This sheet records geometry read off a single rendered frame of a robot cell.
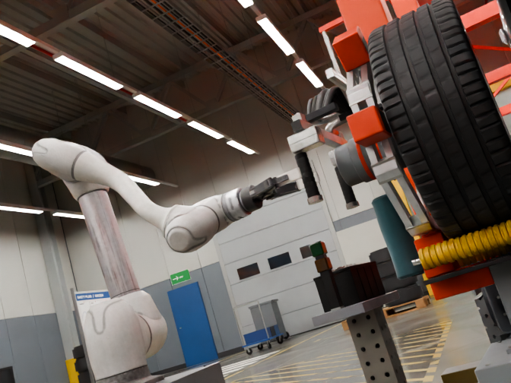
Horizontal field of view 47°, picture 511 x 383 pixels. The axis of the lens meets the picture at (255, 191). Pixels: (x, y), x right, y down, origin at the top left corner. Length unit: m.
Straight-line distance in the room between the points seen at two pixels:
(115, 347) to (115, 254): 0.38
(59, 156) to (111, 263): 0.39
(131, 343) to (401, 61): 1.08
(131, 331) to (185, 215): 0.40
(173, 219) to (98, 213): 0.49
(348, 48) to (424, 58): 0.25
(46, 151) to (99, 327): 0.60
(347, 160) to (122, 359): 0.87
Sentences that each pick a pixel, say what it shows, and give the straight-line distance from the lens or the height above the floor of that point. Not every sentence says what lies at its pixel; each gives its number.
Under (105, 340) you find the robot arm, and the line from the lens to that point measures 1.80.
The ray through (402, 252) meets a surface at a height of 0.55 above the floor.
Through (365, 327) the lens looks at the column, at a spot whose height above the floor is 0.37.
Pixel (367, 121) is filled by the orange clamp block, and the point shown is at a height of 0.85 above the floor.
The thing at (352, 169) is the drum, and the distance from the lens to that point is 1.76.
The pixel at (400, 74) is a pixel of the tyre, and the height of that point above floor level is 0.94.
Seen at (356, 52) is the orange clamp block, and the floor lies 1.08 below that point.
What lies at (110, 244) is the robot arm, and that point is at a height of 0.87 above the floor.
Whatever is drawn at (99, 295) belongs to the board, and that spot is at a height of 1.77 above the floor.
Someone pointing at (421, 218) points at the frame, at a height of 0.61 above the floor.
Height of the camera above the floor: 0.47
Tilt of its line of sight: 12 degrees up
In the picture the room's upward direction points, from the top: 17 degrees counter-clockwise
